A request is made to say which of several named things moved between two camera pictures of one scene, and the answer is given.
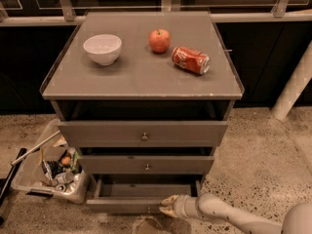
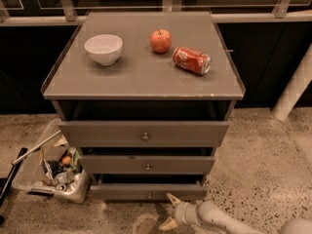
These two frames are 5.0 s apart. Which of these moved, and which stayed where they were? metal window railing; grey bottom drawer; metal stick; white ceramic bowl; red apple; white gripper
Moved: white gripper; grey bottom drawer
Stayed: metal window railing; white ceramic bowl; metal stick; red apple
